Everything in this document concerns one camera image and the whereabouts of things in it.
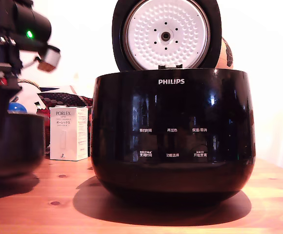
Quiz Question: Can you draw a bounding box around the white Porlex box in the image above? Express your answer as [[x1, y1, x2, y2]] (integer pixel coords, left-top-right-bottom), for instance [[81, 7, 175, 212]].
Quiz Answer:
[[49, 106, 89, 162]]

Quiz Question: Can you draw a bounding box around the orange patterned vase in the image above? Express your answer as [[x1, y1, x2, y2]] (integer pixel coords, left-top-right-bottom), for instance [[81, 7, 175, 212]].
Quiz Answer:
[[215, 36, 234, 71]]

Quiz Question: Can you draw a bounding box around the black rice cooker lid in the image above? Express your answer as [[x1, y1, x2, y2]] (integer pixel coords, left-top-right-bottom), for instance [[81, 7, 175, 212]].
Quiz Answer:
[[112, 0, 222, 72]]

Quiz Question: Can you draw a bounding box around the black Philips rice cooker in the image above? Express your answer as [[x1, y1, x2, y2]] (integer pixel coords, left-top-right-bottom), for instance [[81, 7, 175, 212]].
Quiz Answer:
[[90, 68, 256, 204]]

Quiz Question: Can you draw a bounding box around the white camera box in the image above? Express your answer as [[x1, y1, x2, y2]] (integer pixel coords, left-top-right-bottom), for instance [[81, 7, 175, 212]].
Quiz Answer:
[[37, 45, 61, 72]]

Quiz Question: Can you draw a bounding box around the blue ball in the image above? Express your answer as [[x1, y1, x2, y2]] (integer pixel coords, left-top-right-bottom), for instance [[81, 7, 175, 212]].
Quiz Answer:
[[8, 102, 28, 115]]

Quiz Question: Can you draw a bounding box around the black metallic pot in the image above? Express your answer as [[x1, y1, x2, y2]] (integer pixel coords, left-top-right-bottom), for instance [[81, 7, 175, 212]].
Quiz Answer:
[[0, 113, 47, 179]]

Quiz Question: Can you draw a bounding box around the red pouch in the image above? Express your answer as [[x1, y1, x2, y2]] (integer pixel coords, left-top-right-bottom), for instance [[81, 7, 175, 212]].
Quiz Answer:
[[36, 108, 50, 120]]

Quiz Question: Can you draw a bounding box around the dark dotted patterned cloth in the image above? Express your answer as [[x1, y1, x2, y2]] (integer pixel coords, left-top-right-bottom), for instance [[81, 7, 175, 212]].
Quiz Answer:
[[37, 91, 94, 108]]

